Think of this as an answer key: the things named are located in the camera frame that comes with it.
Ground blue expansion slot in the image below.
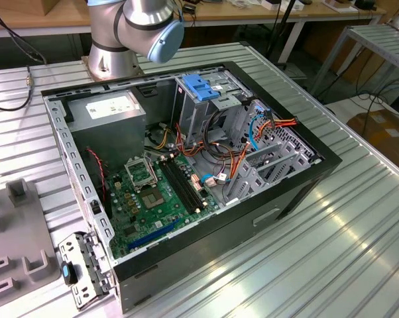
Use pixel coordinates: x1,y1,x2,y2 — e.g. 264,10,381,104
126,217,183,252

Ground black open PC case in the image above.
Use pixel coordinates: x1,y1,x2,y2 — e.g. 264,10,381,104
40,60,343,315

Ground metal slat side table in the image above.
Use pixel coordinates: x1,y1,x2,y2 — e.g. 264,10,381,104
309,23,399,97

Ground long wooden desk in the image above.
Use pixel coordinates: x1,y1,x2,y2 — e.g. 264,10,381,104
0,0,388,39

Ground black RAM slot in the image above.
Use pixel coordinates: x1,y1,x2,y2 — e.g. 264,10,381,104
158,158,200,215
166,156,209,210

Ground black case fan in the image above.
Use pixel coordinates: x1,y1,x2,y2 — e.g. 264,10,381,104
84,147,113,220

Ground grey disk bay cage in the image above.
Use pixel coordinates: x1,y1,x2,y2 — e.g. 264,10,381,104
223,98,322,206

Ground metal slot retainer bracket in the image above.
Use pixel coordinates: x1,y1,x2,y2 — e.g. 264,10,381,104
58,231,117,311

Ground large flat cardboard box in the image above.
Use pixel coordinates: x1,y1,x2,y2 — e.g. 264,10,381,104
346,110,399,158

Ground blue drive cage latch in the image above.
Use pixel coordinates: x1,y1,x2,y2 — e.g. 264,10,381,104
182,74,213,103

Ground green motherboard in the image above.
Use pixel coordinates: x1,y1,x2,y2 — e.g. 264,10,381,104
103,152,221,260

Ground small cardboard box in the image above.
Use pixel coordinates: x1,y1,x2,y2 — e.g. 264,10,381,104
20,0,60,17

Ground black cable with metal plug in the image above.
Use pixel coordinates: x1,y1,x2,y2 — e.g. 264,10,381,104
0,64,33,112

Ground grey parts rack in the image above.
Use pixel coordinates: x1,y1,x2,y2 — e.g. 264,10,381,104
0,178,63,318

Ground black clip with blue mark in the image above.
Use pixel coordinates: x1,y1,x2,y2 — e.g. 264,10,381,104
60,260,80,286

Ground CPU socket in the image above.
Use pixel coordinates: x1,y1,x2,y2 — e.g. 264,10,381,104
139,187,168,210

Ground short blue board wire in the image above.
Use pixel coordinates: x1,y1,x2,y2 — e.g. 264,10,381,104
199,172,229,189

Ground orange yellow wire bundle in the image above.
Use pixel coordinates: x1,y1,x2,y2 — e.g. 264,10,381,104
142,121,252,182

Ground grey power supply unit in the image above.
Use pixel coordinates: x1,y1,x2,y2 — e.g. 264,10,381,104
66,89,148,168

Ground metal socket cover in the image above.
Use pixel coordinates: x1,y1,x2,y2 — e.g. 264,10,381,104
123,156,159,192

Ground grey optical drive cage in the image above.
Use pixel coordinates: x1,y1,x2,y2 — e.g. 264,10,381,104
170,70,254,148

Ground black plastic housing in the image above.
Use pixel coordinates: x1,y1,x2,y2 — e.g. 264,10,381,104
135,84,160,97

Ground orange red power wire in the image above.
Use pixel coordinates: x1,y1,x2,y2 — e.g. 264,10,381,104
255,116,299,140

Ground red black fan wire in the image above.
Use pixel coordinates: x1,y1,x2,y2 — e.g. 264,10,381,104
85,148,108,203

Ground blue data wire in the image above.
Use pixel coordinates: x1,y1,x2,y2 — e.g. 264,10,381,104
247,105,274,152

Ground plain black cable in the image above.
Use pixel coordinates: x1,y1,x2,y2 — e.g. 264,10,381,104
0,9,48,66

